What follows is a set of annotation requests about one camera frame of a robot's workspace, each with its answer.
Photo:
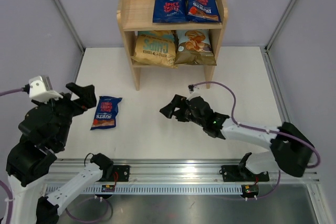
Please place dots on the white slotted cable duct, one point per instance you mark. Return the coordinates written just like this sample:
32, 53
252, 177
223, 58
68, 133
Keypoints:
147, 189

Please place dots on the wooden two-tier shelf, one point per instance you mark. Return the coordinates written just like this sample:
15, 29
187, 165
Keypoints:
136, 15

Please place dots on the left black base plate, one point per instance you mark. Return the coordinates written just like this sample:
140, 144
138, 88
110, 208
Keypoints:
119, 172

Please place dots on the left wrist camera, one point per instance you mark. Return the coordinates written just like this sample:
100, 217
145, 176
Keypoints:
40, 89

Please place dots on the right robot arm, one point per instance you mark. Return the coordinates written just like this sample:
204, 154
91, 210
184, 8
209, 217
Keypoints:
287, 149

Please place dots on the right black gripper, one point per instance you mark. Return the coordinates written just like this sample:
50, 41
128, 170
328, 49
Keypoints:
178, 102

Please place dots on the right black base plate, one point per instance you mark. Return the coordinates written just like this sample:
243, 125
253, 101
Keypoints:
232, 173

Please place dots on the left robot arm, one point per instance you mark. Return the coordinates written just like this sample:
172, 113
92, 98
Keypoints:
45, 131

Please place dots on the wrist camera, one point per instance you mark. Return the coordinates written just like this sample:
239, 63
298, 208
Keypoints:
40, 89
193, 90

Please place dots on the light blue cassava chips bag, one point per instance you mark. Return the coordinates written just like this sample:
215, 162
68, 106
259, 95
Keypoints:
194, 48

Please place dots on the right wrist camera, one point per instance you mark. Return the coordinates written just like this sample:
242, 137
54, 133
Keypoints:
193, 90

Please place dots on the aluminium mounting rail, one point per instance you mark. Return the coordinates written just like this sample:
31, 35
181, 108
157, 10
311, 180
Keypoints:
150, 171

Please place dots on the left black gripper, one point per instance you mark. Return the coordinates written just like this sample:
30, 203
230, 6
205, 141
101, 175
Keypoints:
87, 97

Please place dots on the yellow kettle chips bag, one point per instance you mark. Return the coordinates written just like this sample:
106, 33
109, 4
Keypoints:
155, 47

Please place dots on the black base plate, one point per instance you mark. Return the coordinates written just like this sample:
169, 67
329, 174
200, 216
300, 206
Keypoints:
232, 173
119, 172

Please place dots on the blue Burts bag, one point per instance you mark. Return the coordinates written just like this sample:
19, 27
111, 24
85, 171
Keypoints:
202, 11
169, 11
106, 113

